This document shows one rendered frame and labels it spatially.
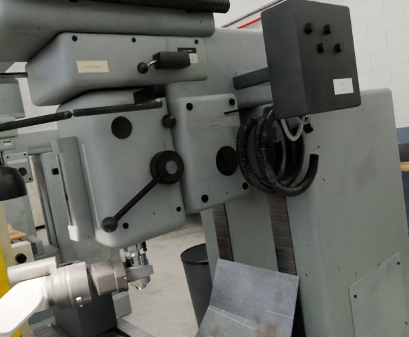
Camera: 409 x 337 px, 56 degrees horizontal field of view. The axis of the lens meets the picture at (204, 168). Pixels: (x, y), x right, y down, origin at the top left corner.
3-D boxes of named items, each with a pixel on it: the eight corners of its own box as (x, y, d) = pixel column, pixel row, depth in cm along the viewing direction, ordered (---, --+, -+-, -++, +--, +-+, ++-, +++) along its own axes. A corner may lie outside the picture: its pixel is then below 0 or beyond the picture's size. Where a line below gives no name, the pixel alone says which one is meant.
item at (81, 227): (77, 241, 78) (57, 138, 76) (70, 239, 81) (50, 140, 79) (95, 235, 80) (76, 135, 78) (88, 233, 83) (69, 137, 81)
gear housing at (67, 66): (70, 87, 67) (59, 29, 66) (30, 108, 86) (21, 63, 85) (212, 79, 88) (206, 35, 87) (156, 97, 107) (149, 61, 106)
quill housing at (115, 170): (116, 255, 74) (85, 87, 71) (75, 243, 90) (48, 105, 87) (194, 227, 86) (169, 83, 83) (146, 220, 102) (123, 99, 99)
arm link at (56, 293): (72, 309, 79) (11, 325, 75) (74, 303, 89) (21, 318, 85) (62, 253, 81) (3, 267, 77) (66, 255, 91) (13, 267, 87)
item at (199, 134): (197, 214, 84) (176, 95, 82) (140, 209, 103) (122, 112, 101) (256, 195, 96) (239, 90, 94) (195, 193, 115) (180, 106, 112)
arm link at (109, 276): (123, 260, 81) (64, 274, 77) (131, 303, 82) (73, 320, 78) (117, 246, 93) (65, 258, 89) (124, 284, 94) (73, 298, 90)
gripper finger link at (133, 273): (154, 275, 87) (126, 282, 85) (151, 261, 87) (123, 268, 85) (155, 277, 86) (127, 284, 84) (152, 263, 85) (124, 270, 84)
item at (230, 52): (177, 115, 83) (161, 20, 81) (126, 127, 100) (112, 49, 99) (363, 92, 133) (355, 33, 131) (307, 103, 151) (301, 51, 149)
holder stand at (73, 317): (83, 343, 117) (70, 279, 115) (55, 324, 133) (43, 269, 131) (118, 325, 125) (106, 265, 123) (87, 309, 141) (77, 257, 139)
